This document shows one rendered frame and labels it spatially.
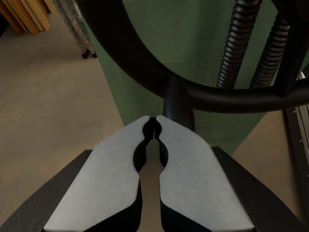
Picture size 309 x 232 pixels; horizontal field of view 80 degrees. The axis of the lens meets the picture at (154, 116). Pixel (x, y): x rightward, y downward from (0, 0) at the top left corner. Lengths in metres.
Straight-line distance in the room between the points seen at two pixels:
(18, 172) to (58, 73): 0.65
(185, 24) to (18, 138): 1.05
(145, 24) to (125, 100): 0.22
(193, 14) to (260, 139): 0.81
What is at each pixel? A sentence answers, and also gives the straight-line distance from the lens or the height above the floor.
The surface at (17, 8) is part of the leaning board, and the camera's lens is 1.79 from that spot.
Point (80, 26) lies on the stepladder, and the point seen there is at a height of 0.23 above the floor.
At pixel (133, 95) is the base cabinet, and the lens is 0.48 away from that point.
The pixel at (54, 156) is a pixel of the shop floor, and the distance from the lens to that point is 1.06.
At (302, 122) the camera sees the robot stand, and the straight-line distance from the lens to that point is 0.99.
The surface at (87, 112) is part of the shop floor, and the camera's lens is 1.11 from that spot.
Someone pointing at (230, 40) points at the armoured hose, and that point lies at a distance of 0.24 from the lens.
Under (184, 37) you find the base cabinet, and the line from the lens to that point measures 0.37.
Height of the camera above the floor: 0.85
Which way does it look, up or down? 57 degrees down
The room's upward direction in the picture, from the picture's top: 5 degrees counter-clockwise
